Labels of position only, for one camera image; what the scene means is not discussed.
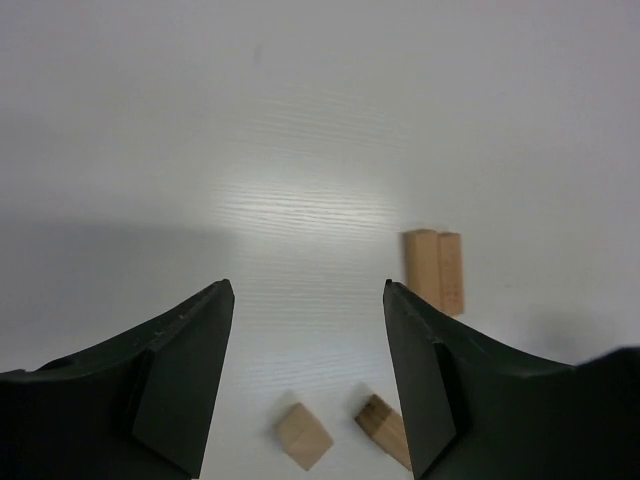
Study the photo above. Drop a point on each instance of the small light wood cube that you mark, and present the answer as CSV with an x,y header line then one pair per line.
x,y
302,436

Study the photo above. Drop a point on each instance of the long light wood block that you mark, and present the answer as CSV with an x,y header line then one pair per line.
x,y
433,265

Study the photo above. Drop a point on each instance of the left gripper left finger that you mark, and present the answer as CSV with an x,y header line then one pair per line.
x,y
136,406

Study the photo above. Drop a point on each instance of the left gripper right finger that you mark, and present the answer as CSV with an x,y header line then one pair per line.
x,y
475,408

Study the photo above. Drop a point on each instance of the light rectangular wood block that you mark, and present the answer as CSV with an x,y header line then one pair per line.
x,y
385,427

